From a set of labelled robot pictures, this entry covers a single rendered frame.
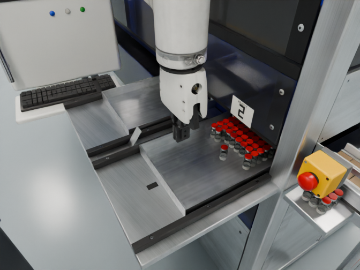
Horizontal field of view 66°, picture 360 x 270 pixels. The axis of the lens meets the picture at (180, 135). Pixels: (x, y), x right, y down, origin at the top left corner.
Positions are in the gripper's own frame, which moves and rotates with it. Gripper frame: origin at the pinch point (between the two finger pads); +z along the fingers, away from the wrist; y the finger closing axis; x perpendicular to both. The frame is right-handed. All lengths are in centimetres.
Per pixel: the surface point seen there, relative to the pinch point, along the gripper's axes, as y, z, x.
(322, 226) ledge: -24.7, 22.3, -23.6
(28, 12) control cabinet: 90, -2, 14
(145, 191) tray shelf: 6.5, 22.2, 7.0
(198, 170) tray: 5.0, 22.0, -8.9
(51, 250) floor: 62, 110, 44
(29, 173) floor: 128, 110, 45
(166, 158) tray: 13.9, 22.0, -3.8
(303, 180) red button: -18.1, 9.8, -19.7
